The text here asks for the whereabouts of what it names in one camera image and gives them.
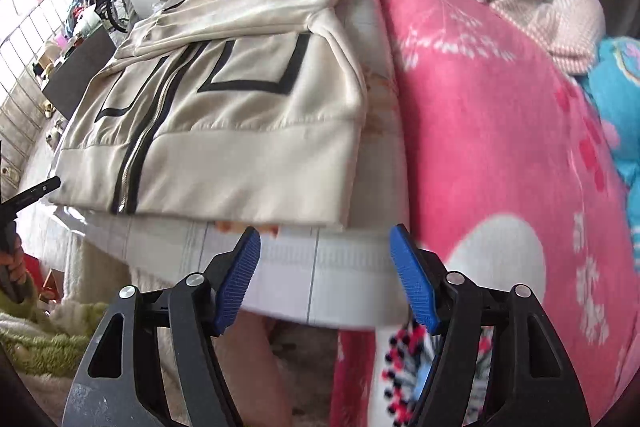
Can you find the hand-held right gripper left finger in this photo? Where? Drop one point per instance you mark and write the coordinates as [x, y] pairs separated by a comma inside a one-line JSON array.
[[239, 282]]

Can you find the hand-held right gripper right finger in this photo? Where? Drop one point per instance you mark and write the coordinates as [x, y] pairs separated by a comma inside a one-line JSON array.
[[415, 282]]

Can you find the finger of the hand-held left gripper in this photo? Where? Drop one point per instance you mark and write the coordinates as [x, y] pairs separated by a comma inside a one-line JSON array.
[[30, 194]]

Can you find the cream zip jacket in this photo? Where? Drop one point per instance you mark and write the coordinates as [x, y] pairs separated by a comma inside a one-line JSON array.
[[240, 147]]

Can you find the person's left hand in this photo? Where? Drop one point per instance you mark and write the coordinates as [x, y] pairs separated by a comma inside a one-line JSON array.
[[18, 264]]

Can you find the red paper bag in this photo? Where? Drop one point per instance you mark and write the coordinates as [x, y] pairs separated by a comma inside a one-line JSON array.
[[32, 267]]

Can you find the white shoe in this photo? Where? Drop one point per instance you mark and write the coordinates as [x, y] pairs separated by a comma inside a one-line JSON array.
[[54, 134]]

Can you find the floral grid bed sheet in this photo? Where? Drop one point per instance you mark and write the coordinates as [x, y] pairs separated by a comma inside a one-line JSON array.
[[350, 277]]

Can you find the beige slippers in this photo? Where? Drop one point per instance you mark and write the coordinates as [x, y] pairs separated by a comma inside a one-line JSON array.
[[50, 108]]

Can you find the white fluffy blanket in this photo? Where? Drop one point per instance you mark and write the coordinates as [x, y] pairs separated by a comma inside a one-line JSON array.
[[87, 272]]

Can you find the metal window railing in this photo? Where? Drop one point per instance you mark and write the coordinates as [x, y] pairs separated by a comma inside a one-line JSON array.
[[25, 82]]

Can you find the green fluffy rug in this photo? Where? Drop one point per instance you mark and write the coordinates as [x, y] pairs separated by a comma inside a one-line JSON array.
[[45, 342]]

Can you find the grey cabinet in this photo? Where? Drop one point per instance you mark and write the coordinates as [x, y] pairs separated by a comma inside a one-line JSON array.
[[75, 77]]

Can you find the pink floral blanket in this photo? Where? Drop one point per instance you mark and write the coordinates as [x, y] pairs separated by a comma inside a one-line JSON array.
[[500, 132]]

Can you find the wheelchair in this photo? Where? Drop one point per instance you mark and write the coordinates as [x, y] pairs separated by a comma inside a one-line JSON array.
[[117, 12]]

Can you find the blue plush blanket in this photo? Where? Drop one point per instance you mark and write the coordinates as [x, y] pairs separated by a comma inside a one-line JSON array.
[[615, 107]]

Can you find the pink white knit cloth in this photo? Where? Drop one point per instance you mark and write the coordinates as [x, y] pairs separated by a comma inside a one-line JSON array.
[[565, 27]]

